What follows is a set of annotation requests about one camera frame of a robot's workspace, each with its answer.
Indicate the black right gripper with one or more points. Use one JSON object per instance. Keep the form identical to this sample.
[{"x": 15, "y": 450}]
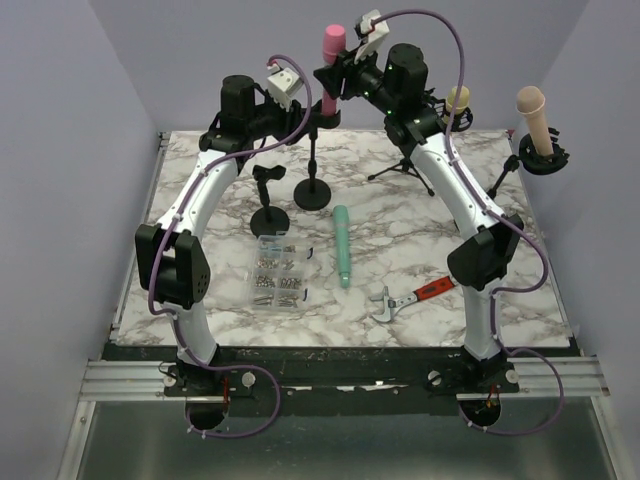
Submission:
[{"x": 345, "y": 69}]

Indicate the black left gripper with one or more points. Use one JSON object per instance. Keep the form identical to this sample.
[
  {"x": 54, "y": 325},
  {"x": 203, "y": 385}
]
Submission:
[{"x": 291, "y": 120}]

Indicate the black round-base stand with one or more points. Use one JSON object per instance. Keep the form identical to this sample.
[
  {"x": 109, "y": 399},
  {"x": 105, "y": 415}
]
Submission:
[
  {"x": 268, "y": 220},
  {"x": 313, "y": 194}
]

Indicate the mint green toy microphone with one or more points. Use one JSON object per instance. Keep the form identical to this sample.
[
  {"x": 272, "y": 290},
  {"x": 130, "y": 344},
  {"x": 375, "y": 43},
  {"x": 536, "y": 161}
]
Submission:
[{"x": 341, "y": 223}]

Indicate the yellow toy microphone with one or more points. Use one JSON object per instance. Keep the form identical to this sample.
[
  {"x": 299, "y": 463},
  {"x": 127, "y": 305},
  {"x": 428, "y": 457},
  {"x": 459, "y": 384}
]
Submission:
[{"x": 456, "y": 107}]

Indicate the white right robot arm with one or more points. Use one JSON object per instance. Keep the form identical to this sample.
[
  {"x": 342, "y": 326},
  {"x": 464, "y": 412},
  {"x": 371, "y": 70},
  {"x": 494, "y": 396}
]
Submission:
[{"x": 413, "y": 125}]

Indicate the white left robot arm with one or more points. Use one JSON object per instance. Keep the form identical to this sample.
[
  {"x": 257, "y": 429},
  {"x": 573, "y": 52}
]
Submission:
[{"x": 171, "y": 263}]

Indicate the beige toy microphone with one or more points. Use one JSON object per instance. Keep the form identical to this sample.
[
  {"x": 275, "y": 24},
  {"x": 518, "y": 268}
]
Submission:
[{"x": 531, "y": 104}]

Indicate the clear plastic screw box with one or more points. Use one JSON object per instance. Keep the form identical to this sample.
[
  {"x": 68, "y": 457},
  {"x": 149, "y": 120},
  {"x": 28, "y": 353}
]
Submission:
[{"x": 278, "y": 277}]

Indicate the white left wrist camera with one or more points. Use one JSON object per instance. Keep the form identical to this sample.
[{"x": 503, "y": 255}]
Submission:
[{"x": 282, "y": 85}]

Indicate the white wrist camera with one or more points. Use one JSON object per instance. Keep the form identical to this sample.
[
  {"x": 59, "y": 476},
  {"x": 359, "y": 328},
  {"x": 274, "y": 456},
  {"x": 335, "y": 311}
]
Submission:
[
  {"x": 370, "y": 33},
  {"x": 282, "y": 85}
]

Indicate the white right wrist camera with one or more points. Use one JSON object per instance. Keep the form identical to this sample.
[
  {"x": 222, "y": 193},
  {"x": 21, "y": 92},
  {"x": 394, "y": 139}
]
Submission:
[{"x": 370, "y": 33}]

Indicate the black shock-mount stand, right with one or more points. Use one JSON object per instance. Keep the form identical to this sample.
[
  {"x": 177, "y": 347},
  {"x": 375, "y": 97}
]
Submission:
[{"x": 533, "y": 162}]

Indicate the red-handled adjustable wrench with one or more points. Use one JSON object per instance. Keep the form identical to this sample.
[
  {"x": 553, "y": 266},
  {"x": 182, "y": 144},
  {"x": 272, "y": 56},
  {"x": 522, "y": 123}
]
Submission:
[{"x": 391, "y": 306}]

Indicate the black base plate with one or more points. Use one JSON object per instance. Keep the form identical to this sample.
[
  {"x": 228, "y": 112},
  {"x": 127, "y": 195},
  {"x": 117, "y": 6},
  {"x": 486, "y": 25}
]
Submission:
[{"x": 394, "y": 361}]

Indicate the aluminium mounting rail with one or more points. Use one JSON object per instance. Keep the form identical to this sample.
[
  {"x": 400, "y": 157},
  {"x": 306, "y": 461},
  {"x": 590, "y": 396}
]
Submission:
[{"x": 145, "y": 381}]

